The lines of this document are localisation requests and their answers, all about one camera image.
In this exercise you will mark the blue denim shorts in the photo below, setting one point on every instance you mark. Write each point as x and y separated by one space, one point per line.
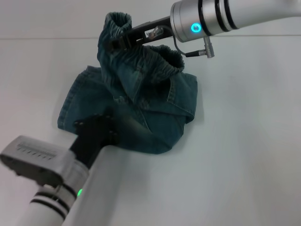
152 117

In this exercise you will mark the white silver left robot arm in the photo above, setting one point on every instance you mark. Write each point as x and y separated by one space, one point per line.
98 188

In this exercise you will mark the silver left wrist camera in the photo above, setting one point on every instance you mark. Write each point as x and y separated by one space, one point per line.
35 155

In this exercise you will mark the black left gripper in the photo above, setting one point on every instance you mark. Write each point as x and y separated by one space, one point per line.
94 134

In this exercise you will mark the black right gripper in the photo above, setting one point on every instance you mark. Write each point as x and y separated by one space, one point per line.
138 33

